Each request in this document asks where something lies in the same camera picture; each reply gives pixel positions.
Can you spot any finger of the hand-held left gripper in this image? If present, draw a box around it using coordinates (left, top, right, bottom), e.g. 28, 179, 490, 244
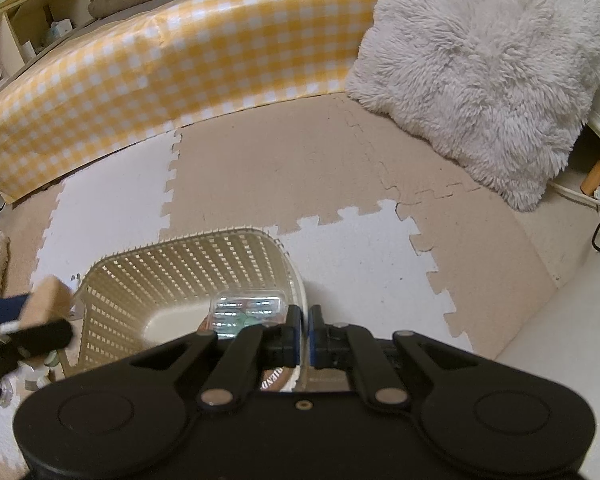
0, 294, 32, 327
0, 320, 75, 359

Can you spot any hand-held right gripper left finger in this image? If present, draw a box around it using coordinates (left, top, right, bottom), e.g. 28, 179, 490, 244
125, 305, 301, 415

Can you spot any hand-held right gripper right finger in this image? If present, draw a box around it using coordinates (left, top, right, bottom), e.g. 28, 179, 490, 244
307, 305, 487, 414

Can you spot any light wooden block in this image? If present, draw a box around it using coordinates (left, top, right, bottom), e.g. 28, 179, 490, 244
17, 276, 75, 361

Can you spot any clear plastic case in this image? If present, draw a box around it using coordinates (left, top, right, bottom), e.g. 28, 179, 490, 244
207, 291, 289, 341

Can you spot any cream perforated plastic basket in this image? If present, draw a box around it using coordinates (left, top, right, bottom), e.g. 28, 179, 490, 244
55, 227, 312, 394

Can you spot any beige and white foam mat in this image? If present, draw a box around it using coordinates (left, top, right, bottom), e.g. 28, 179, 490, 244
0, 92, 562, 461

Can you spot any yellow checkered cloth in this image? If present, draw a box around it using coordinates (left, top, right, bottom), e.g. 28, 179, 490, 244
0, 0, 391, 205

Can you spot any tissue box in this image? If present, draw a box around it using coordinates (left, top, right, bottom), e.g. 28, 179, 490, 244
45, 19, 76, 44

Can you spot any long wooden shelf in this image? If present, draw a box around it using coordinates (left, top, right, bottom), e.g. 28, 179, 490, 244
0, 0, 112, 82

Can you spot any square white fluffy pillow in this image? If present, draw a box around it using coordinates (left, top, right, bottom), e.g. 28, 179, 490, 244
346, 0, 600, 213

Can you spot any wooden cabinet leg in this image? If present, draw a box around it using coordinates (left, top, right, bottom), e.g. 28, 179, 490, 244
580, 152, 600, 197

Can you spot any white cable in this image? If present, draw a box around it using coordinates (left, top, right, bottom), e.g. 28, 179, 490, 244
547, 180, 600, 207

